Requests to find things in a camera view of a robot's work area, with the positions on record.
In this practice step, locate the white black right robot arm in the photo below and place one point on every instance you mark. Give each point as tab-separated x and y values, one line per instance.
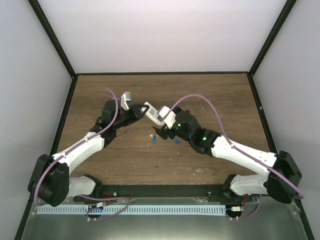
276	174

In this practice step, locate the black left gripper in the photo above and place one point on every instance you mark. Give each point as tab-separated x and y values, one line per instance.
136	114

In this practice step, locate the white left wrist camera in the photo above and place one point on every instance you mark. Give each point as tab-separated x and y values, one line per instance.
125	99

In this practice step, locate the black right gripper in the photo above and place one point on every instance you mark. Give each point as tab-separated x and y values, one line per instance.
164	132

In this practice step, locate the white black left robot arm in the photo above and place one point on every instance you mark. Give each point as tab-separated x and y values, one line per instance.
51	181

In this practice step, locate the metal front plate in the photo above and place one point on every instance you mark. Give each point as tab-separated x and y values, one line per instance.
263	219

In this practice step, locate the white air conditioner remote control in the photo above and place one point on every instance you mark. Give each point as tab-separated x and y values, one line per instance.
153	114

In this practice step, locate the light blue slotted cable duct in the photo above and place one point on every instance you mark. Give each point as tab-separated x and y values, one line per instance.
71	209

